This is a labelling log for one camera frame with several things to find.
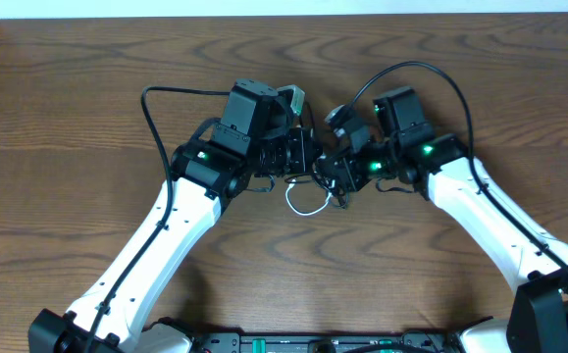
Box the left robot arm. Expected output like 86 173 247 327
27 78 322 352

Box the white cable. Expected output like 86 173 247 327
284 178 336 218

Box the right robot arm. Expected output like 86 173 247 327
318 86 568 352

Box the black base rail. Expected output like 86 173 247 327
188 330 461 353

